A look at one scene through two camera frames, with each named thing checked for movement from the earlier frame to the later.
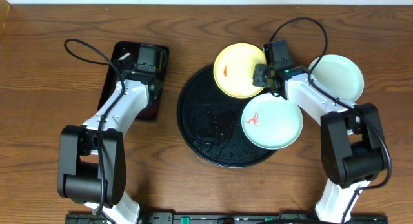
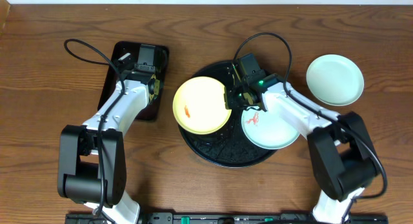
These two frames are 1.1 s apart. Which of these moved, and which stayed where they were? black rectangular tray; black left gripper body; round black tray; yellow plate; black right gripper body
Moved: black right gripper body; yellow plate
Stayed: black rectangular tray; round black tray; black left gripper body
